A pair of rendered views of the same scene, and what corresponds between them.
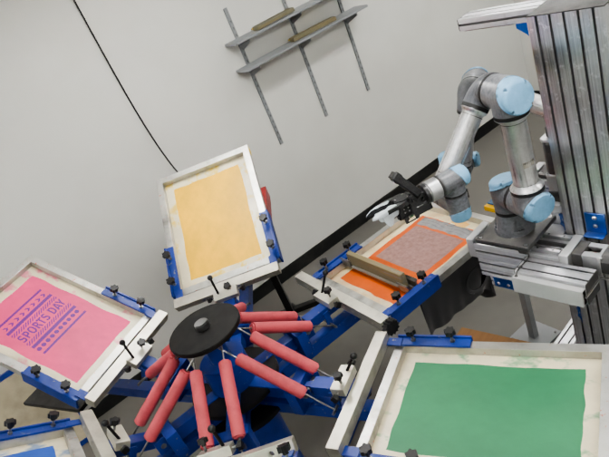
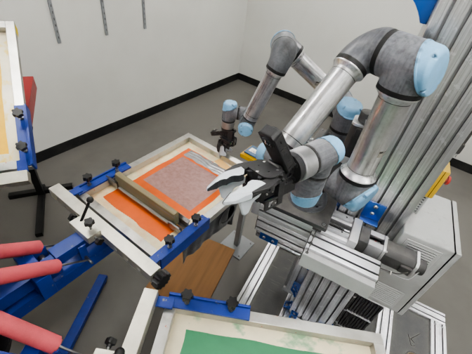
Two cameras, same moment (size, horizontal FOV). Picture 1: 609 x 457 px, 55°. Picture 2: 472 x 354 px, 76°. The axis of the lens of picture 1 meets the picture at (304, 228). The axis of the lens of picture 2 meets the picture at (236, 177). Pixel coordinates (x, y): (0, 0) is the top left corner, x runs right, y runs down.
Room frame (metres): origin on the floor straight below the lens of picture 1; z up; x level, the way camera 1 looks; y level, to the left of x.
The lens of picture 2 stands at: (1.32, 0.00, 2.05)
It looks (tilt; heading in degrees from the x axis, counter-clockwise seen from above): 40 degrees down; 325
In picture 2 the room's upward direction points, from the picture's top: 9 degrees clockwise
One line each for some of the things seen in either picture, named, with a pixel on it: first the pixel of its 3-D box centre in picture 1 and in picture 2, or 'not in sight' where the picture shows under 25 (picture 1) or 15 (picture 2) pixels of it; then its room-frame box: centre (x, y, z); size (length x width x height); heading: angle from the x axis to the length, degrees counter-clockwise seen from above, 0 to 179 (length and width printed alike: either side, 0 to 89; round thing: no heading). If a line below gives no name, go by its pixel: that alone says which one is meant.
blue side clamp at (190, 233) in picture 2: (413, 297); (182, 239); (2.10, -0.32, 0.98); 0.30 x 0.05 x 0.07; 114
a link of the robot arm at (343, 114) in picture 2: not in sight; (346, 114); (2.16, -1.18, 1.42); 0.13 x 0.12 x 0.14; 145
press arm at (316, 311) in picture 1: (320, 312); (74, 244); (2.22, 0.09, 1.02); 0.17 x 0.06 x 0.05; 114
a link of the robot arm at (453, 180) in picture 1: (451, 180); (319, 155); (1.71, -0.51, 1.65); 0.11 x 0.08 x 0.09; 99
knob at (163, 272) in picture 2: (388, 325); (158, 277); (1.95, -0.16, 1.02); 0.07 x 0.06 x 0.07; 114
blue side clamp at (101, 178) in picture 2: (340, 264); (104, 181); (2.61, -0.09, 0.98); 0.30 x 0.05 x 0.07; 114
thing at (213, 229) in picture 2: (452, 288); (208, 221); (2.31, -0.55, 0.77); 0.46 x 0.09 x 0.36; 114
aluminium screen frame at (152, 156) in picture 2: (408, 253); (177, 184); (2.45, -0.43, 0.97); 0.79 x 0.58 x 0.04; 114
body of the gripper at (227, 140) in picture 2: not in sight; (227, 136); (2.58, -0.78, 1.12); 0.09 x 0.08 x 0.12; 24
